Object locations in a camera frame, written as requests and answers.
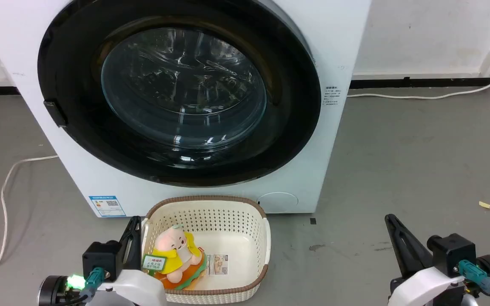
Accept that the green white toy hang tag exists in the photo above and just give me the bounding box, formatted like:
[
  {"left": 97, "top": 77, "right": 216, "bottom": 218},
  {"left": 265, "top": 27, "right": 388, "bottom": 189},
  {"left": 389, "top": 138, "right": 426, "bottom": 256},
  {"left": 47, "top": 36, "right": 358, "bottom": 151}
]
[{"left": 142, "top": 254, "right": 168, "bottom": 272}]

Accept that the white paper basket label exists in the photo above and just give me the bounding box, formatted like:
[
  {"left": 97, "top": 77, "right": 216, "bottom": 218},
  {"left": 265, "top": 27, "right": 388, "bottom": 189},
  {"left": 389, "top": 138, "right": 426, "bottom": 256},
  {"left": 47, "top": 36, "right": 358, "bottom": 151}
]
[{"left": 206, "top": 254, "right": 229, "bottom": 276}]

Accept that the white front-load washing machine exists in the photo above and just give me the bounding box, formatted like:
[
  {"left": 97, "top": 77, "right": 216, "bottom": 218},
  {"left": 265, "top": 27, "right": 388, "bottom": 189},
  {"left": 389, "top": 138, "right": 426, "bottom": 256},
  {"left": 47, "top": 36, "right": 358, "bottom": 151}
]
[{"left": 0, "top": 0, "right": 372, "bottom": 218}]

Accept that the round black glass washer door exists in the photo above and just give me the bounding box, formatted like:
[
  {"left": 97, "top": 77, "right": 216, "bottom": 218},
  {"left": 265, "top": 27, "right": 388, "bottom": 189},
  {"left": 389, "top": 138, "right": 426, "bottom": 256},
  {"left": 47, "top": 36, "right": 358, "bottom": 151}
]
[{"left": 37, "top": 0, "right": 322, "bottom": 187}]

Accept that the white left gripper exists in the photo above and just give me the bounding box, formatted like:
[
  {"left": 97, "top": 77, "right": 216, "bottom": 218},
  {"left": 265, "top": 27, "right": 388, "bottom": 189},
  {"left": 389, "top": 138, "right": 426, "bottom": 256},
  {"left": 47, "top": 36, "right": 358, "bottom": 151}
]
[{"left": 97, "top": 216, "right": 168, "bottom": 306}]

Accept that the white power cable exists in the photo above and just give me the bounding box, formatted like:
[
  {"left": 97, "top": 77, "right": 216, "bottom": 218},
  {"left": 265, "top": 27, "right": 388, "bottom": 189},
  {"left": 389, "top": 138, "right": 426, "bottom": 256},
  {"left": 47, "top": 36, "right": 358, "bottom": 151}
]
[
  {"left": 0, "top": 155, "right": 60, "bottom": 275},
  {"left": 347, "top": 76, "right": 490, "bottom": 100}
]

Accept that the white perforated laundry basket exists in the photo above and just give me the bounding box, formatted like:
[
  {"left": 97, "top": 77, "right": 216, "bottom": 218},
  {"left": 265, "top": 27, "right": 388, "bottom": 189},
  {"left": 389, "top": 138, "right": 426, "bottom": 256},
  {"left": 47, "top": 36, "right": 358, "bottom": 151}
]
[{"left": 141, "top": 195, "right": 271, "bottom": 305}]

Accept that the teal plug black cable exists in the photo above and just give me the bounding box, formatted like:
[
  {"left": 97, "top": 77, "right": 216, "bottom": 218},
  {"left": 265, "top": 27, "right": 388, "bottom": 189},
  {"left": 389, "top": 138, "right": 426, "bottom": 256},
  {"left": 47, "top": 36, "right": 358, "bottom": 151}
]
[
  {"left": 457, "top": 260, "right": 490, "bottom": 306},
  {"left": 58, "top": 266, "right": 106, "bottom": 306}
]

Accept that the teal plug black right cable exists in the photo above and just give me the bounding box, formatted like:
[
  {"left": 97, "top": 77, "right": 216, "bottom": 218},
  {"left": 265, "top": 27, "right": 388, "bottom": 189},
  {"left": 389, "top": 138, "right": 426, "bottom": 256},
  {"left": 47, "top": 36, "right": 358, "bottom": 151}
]
[{"left": 457, "top": 260, "right": 490, "bottom": 306}]

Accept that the pink plush toy yellow coat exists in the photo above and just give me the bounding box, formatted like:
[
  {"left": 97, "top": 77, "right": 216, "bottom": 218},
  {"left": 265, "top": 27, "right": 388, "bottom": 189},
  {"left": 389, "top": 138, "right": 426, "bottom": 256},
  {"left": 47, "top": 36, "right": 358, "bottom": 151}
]
[{"left": 152, "top": 225, "right": 208, "bottom": 291}]

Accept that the teal plug black left cable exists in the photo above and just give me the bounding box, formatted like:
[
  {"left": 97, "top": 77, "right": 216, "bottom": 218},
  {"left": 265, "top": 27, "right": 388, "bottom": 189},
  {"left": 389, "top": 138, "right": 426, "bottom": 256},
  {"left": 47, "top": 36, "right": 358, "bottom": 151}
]
[{"left": 58, "top": 266, "right": 106, "bottom": 306}]

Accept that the blue energy label sticker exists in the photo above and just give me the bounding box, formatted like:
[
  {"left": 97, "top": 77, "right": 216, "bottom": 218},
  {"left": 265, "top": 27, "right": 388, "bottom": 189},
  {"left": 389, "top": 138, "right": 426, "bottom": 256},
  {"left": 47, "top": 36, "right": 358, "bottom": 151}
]
[{"left": 89, "top": 195, "right": 127, "bottom": 218}]

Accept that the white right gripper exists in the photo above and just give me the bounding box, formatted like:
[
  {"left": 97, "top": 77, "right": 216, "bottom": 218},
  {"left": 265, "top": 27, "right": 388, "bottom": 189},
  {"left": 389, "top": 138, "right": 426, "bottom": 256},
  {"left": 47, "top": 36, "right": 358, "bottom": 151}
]
[{"left": 384, "top": 214, "right": 467, "bottom": 306}]

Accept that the round white filter cover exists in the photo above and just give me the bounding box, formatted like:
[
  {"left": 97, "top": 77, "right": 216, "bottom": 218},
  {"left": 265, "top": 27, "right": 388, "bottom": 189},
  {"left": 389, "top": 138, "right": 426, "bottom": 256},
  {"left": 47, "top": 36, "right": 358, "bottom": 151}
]
[{"left": 257, "top": 192, "right": 299, "bottom": 214}]

